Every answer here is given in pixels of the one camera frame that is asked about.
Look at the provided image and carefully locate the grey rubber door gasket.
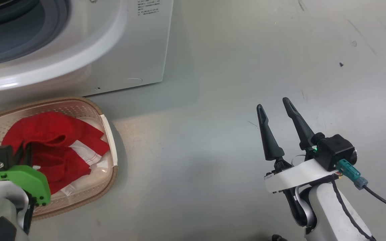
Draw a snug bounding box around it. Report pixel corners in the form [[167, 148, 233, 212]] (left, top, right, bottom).
[[0, 0, 70, 67]]

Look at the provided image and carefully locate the red and white garment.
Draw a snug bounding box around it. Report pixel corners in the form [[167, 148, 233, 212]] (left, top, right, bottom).
[[1, 111, 111, 194]]

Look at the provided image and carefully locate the cream perforated laundry basket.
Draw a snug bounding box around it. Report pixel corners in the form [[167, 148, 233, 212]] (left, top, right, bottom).
[[0, 97, 119, 221]]

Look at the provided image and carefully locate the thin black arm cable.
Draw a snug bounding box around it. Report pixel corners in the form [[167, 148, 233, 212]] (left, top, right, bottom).
[[330, 181, 376, 241]]

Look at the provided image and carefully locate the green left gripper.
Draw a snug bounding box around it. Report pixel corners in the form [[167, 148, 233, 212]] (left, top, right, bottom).
[[0, 142, 51, 206]]

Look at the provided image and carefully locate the white front-load washing machine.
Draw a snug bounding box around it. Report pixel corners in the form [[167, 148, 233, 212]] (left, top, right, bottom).
[[0, 0, 174, 117]]

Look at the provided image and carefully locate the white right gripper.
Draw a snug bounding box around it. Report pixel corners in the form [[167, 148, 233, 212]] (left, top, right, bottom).
[[256, 97, 342, 194]]

